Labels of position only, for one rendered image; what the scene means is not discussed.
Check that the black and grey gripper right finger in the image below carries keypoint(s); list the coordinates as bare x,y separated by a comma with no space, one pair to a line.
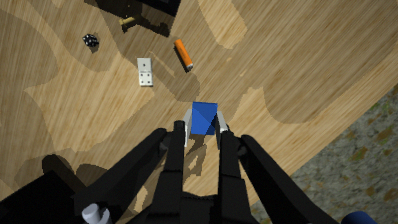
283,200

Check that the black die with white pips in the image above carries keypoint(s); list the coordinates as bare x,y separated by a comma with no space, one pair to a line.
90,40

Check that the black rack of bins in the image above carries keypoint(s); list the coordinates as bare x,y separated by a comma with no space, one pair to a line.
170,7

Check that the orange aa battery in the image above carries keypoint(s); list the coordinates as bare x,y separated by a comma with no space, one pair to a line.
183,53

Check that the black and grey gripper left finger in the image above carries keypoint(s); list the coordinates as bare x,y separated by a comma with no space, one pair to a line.
106,200

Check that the white domino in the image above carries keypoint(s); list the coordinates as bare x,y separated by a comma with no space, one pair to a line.
145,71

